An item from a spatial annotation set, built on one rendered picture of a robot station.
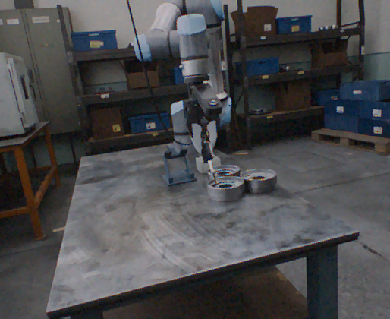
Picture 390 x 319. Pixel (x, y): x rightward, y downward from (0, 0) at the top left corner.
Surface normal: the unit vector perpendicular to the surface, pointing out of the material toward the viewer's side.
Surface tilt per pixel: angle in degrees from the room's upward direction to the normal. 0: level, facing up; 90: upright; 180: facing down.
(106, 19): 90
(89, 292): 0
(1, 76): 90
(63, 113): 90
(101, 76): 90
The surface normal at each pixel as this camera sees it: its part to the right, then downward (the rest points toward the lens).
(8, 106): 0.25, 0.25
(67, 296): -0.11, -0.96
